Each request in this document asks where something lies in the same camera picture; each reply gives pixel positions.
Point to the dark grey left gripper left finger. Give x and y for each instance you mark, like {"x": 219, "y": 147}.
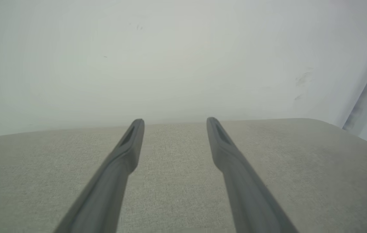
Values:
{"x": 112, "y": 181}

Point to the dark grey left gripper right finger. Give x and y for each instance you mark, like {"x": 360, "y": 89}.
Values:
{"x": 245, "y": 184}

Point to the grey fabric sofa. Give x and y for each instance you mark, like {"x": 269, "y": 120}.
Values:
{"x": 177, "y": 181}

